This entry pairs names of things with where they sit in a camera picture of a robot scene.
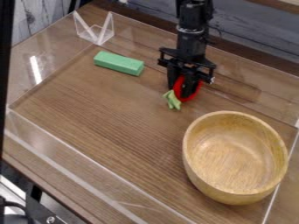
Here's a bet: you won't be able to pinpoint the red plush strawberry toy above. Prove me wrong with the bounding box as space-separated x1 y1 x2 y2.
163 75 203 110

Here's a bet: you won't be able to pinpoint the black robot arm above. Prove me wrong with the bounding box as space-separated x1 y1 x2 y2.
157 0 216 102

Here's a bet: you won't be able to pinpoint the black cable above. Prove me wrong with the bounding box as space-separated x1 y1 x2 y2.
0 198 28 224

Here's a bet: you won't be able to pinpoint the clear acrylic tray wall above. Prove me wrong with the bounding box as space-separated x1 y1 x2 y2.
4 5 299 224

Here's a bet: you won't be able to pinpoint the green rectangular foam block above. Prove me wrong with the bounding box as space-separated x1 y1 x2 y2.
93 51 145 76

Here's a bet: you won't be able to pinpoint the wooden bowl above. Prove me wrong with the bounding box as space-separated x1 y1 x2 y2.
181 110 288 205

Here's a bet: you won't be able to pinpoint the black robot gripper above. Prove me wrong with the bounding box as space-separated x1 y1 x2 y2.
157 47 216 98

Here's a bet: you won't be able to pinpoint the clear acrylic corner bracket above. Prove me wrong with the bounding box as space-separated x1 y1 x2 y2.
72 11 115 46

